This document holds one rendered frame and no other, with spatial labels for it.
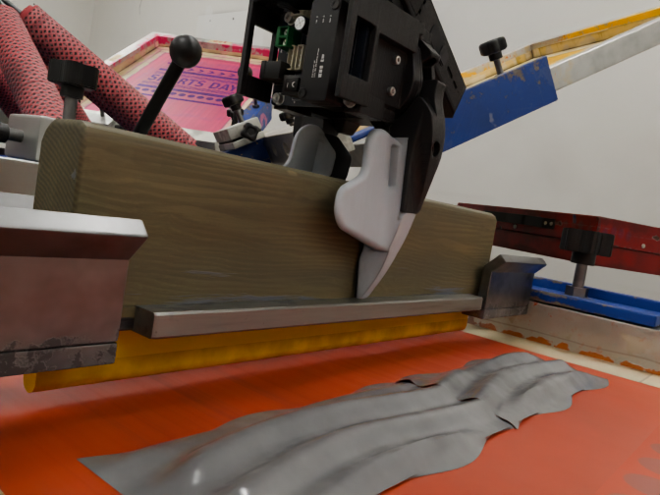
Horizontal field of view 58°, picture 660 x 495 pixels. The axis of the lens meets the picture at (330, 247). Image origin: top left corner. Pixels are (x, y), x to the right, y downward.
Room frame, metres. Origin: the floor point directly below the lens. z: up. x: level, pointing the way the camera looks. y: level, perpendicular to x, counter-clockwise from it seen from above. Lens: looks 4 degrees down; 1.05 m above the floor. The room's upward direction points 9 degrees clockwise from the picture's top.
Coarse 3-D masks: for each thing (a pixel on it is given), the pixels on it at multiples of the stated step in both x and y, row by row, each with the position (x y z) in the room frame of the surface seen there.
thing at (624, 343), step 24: (528, 312) 0.53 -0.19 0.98; (552, 312) 0.52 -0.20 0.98; (576, 312) 0.51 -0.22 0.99; (528, 336) 0.53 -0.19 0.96; (552, 336) 0.52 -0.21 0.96; (576, 336) 0.50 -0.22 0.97; (600, 336) 0.49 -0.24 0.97; (624, 336) 0.48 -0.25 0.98; (648, 336) 0.47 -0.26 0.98; (624, 360) 0.48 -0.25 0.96; (648, 360) 0.47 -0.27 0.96
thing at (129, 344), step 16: (368, 320) 0.37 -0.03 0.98; (384, 320) 0.39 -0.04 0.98; (400, 320) 0.40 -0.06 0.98; (416, 320) 0.42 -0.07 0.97; (432, 320) 0.44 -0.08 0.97; (448, 320) 0.46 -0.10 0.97; (128, 336) 0.24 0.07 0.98; (192, 336) 0.26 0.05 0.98; (208, 336) 0.27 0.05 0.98; (224, 336) 0.28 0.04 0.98; (240, 336) 0.28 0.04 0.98; (256, 336) 0.29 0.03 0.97; (272, 336) 0.30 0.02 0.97; (288, 336) 0.31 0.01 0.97; (304, 336) 0.32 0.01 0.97; (128, 352) 0.24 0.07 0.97; (144, 352) 0.24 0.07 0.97; (160, 352) 0.25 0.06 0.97
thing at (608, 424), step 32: (320, 352) 0.36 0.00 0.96; (352, 352) 0.37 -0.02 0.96; (384, 352) 0.39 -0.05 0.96; (416, 352) 0.40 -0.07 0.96; (448, 352) 0.42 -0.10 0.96; (480, 352) 0.44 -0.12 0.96; (512, 352) 0.46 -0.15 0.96; (640, 384) 0.42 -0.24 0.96; (544, 416) 0.30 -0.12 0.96; (576, 416) 0.31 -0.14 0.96; (608, 416) 0.32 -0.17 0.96; (640, 416) 0.33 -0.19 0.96; (576, 448) 0.26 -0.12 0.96; (608, 448) 0.27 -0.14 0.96
